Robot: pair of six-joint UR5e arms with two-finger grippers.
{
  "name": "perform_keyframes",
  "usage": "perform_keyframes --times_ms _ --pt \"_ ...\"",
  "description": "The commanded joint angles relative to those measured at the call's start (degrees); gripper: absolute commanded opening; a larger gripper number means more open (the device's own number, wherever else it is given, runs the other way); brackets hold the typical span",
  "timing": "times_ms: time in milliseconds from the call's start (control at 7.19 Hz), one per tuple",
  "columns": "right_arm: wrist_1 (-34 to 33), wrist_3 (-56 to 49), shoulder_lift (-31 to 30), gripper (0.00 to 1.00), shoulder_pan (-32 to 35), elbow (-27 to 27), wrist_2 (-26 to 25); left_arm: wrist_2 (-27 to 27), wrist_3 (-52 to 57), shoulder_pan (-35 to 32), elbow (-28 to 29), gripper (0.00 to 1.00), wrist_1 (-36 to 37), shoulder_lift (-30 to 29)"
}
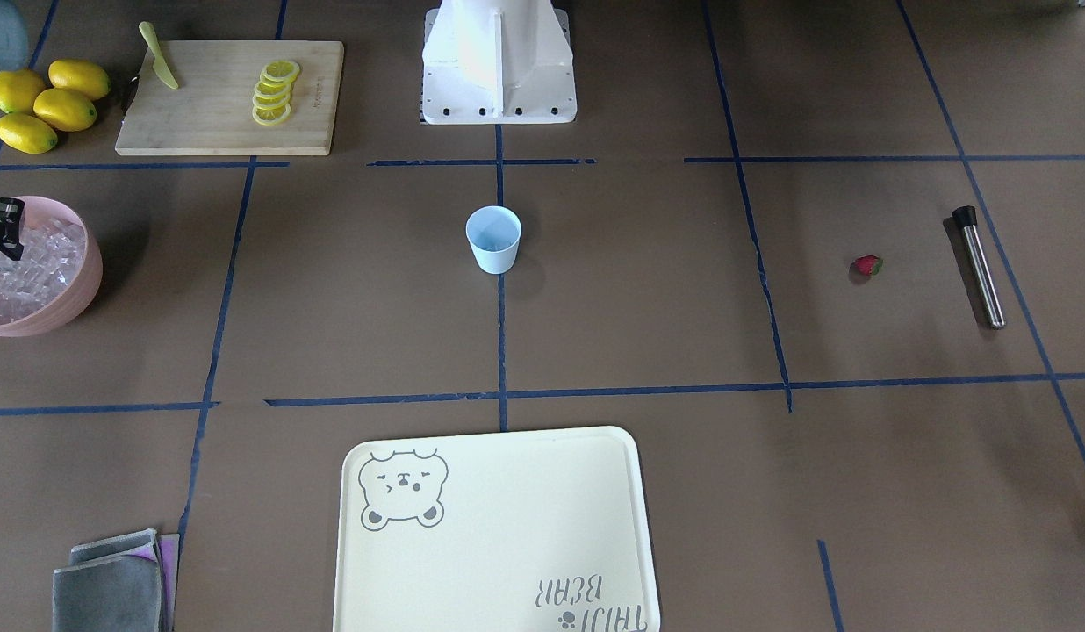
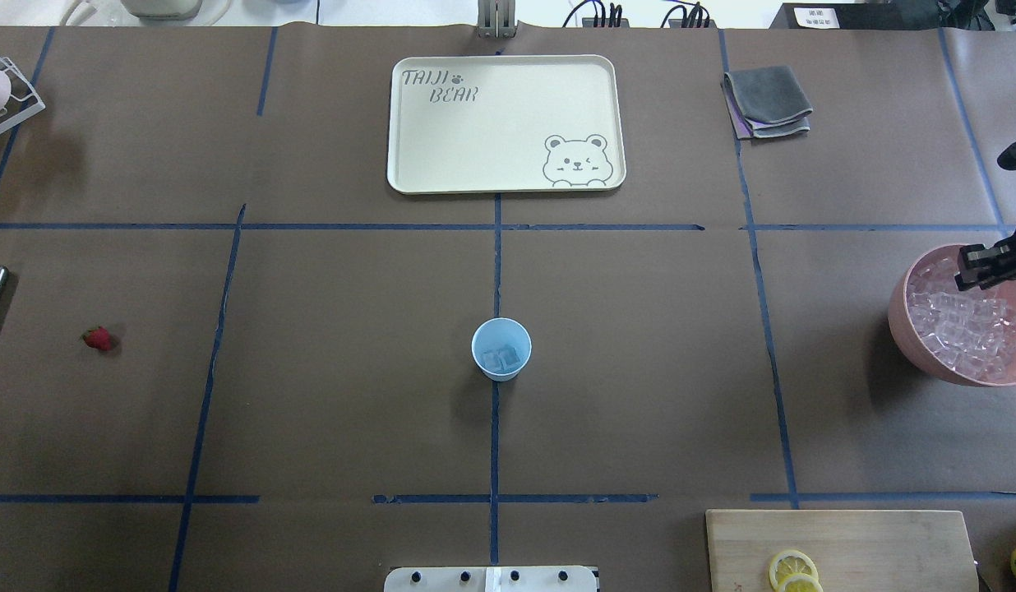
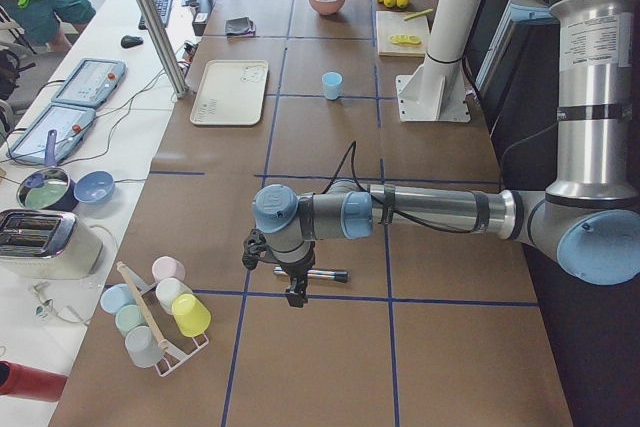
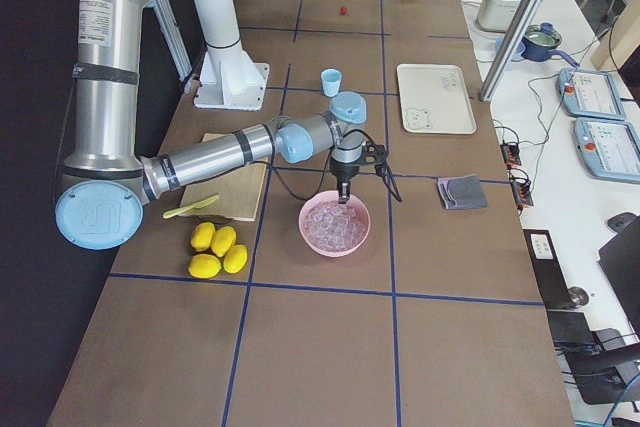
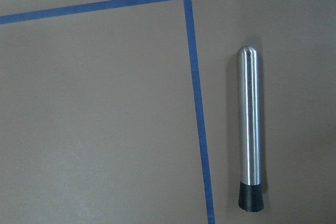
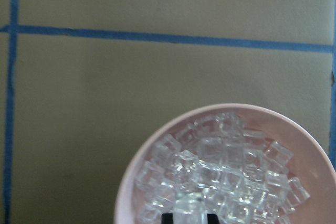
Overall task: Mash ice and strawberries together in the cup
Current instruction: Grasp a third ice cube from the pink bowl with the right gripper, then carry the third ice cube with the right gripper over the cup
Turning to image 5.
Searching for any steel muddler black tip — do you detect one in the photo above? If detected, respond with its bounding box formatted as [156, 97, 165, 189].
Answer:
[237, 46, 264, 212]

